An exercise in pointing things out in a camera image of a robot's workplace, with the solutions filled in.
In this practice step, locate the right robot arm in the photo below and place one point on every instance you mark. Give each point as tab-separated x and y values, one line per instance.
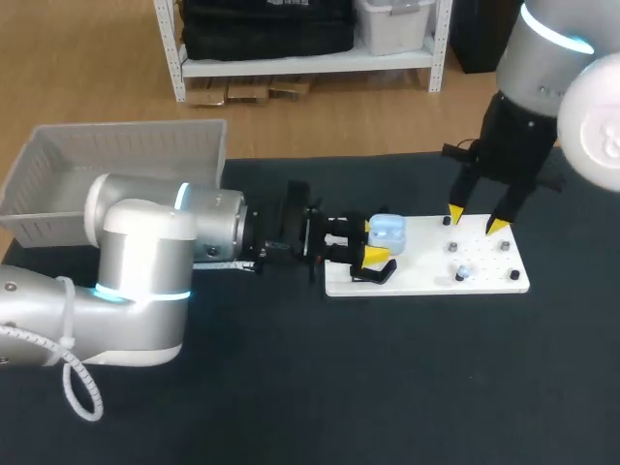
533	58

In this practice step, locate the white storage bin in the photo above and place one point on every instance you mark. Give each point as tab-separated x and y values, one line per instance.
394	29

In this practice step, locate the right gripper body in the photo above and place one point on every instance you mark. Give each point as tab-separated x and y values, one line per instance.
513	140

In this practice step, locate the cardboard box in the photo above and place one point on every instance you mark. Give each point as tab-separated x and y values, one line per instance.
248	93
206	94
289	89

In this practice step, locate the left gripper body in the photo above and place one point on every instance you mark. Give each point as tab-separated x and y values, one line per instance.
286	237

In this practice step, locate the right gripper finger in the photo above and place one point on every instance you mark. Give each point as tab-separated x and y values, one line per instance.
511	206
464	194

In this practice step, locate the black bag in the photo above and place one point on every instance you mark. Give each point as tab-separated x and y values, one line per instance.
266	29

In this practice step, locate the white metal shelf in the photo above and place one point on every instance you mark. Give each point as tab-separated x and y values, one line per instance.
310	65

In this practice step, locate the light blue earbud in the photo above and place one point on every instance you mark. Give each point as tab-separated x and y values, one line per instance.
465	270

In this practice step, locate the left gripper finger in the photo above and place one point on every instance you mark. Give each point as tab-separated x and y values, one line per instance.
350	225
373	256

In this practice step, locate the white plate with black stands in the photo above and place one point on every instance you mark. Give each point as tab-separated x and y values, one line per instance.
426	271

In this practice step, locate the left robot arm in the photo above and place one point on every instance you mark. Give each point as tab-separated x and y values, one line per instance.
140	271

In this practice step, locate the grey slotted basket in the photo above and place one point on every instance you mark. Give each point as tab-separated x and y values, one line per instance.
121	145

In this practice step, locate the light blue earbud case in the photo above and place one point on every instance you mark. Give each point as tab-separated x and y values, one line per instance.
387	230

